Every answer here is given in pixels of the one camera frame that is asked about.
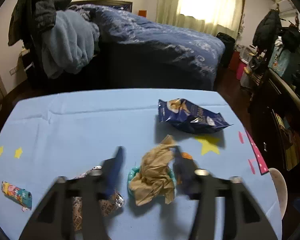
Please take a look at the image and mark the black hanging coat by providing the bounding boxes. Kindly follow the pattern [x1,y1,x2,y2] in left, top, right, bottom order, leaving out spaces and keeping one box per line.
[252,9,282,49]

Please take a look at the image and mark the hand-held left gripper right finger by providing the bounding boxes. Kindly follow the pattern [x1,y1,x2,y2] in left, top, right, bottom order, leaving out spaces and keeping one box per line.
[172,146,278,240]

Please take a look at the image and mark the white air conditioner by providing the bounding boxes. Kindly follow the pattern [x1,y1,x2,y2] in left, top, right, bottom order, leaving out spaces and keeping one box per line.
[275,0,300,18]

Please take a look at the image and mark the dark blue snack bag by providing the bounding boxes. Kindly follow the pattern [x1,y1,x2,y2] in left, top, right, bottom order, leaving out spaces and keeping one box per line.
[157,98,234,134]

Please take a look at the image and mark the teal plastic cup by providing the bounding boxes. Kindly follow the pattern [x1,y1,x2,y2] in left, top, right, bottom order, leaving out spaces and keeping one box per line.
[127,166,177,204]

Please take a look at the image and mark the dark nightstand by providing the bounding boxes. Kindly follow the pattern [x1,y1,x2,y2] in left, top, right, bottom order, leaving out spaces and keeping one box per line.
[17,49,37,80]

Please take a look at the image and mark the dark puffer jacket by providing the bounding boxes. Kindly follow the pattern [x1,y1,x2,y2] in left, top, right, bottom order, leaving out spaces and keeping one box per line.
[35,0,73,34]

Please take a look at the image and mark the dark wooden cabinet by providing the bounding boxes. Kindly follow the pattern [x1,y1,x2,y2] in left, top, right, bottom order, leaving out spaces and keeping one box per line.
[247,67,300,200]

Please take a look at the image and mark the bed with blue duvet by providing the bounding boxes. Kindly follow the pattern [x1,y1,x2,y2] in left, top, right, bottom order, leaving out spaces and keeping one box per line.
[69,0,227,91]

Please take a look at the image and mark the brown paper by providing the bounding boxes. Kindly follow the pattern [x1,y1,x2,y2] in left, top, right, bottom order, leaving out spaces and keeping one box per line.
[129,134,177,207]

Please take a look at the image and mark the black chair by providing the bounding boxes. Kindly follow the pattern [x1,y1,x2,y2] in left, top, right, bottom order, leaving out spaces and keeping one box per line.
[22,30,49,85]

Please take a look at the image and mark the teal hanging bag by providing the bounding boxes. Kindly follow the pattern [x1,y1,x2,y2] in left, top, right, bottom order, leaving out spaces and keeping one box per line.
[268,48,294,77]

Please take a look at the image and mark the pink storage bin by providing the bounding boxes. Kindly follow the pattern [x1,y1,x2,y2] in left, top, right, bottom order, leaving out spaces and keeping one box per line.
[229,51,248,80]

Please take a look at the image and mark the black suitcase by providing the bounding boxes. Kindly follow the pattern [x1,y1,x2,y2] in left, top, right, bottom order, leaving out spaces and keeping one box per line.
[216,32,236,68]

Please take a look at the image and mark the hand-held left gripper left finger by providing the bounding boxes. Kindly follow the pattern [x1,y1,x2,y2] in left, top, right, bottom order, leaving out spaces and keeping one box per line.
[19,146,127,240]

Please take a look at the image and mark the colourful candy tube wrapper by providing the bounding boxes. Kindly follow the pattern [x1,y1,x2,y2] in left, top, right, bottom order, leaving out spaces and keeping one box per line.
[1,181,32,211]

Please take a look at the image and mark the white round bin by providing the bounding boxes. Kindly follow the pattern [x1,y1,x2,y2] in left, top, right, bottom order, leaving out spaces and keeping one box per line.
[267,167,288,218]

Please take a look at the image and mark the light blue star-print tablecloth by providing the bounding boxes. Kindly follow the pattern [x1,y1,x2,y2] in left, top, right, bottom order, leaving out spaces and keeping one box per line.
[0,88,283,240]

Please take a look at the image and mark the pale green curtain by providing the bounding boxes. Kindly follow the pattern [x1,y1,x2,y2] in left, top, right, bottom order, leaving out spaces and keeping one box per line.
[155,0,247,34]

